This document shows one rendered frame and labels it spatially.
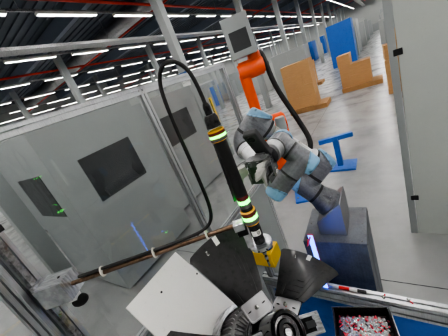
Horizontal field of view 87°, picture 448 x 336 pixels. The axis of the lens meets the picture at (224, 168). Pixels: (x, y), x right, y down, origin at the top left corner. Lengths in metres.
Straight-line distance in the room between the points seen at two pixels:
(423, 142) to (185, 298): 2.10
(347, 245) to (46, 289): 1.22
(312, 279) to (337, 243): 0.41
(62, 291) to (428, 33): 2.39
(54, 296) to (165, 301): 0.35
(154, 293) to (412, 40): 2.19
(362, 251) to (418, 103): 1.35
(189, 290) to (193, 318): 0.09
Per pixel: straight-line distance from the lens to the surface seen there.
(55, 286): 0.89
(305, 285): 0.98
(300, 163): 0.87
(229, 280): 0.87
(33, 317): 1.01
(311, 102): 8.57
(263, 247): 0.71
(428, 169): 2.57
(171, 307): 1.01
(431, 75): 2.31
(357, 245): 1.36
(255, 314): 0.88
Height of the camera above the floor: 1.92
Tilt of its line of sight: 19 degrees down
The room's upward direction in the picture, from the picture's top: 22 degrees counter-clockwise
